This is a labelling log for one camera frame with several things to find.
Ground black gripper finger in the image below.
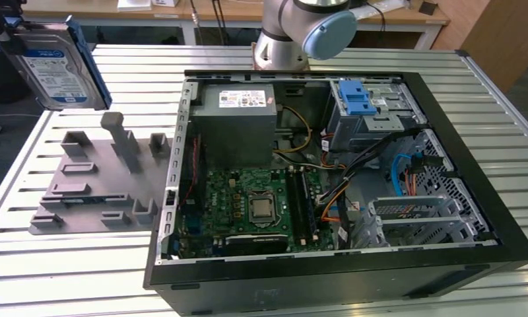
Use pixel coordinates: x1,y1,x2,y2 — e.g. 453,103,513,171
0,0,27,56

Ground hard disk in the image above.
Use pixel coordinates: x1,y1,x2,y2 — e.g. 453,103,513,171
0,15,114,112

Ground silver disk bay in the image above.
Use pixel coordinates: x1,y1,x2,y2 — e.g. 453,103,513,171
349,194,488,248

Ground wooden desk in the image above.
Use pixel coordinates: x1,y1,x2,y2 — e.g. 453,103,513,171
0,0,449,50

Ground grey parts rack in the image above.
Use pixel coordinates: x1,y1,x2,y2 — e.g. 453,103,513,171
27,112,174,236

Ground green RAM stick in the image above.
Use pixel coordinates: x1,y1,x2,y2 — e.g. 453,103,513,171
62,197,105,205

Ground grey power supply unit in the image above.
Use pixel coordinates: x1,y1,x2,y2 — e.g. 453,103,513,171
187,83,278,169

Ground green motherboard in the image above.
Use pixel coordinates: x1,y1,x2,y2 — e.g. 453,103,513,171
174,166,334,257

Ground CPU socket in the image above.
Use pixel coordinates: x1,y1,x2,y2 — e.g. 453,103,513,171
243,190,281,230

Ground silver CPU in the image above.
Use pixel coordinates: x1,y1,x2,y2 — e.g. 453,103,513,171
249,199,273,221

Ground blue drive latch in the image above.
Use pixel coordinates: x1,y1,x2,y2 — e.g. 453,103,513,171
338,81,376,116

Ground black RAM slot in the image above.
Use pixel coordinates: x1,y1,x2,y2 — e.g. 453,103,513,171
287,168,309,244

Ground silver optical drive cage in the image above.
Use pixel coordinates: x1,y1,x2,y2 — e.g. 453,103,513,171
327,79,425,151

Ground black graphics card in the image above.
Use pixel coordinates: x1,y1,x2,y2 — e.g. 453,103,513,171
223,233,289,255

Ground installed RAM stick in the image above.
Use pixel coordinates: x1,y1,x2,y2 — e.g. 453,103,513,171
298,167,321,242

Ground black PC case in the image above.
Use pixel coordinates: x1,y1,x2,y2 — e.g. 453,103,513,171
142,69,528,316

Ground yellow wire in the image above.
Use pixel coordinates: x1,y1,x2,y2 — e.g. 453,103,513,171
274,105,313,155

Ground black wire bundle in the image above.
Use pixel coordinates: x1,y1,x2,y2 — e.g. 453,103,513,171
315,131,418,212

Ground orange wire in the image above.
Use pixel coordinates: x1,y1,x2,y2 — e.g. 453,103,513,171
402,168,418,199
319,190,350,223

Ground blue wire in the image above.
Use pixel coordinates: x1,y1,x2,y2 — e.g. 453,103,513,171
390,153,422,199

